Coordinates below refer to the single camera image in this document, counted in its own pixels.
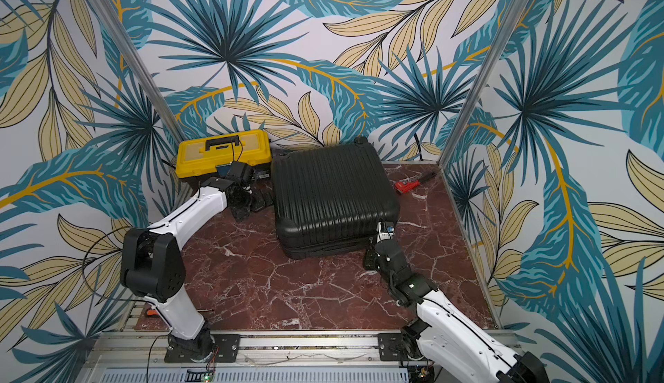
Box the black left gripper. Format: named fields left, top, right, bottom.
left=231, top=186, right=276, bottom=224

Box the black ribbed hard-shell suitcase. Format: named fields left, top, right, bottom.
left=271, top=137, right=400, bottom=259

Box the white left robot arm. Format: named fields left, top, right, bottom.
left=120, top=176, right=273, bottom=362

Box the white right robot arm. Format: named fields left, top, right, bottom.
left=370, top=236, right=549, bottom=382

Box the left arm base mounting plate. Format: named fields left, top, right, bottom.
left=164, top=334, right=240, bottom=364

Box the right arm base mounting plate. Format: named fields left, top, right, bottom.
left=377, top=333, right=422, bottom=362

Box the yellow and black toolbox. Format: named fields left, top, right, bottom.
left=176, top=130, right=271, bottom=180

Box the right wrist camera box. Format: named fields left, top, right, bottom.
left=377, top=221, right=395, bottom=242

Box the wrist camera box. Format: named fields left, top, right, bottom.
left=225, top=161, right=254, bottom=188
left=377, top=221, right=395, bottom=242

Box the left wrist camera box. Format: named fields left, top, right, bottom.
left=225, top=161, right=254, bottom=188

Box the red pipe wrench black handle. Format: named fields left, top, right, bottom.
left=394, top=171, right=437, bottom=194

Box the aluminium front frame rail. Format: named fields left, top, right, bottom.
left=77, top=329, right=525, bottom=383

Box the left aluminium corner post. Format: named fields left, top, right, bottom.
left=87, top=0, right=184, bottom=143

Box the aluminium corner post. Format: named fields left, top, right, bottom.
left=87, top=0, right=184, bottom=143
left=439, top=0, right=529, bottom=171

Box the right aluminium corner post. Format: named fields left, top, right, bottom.
left=439, top=0, right=529, bottom=171

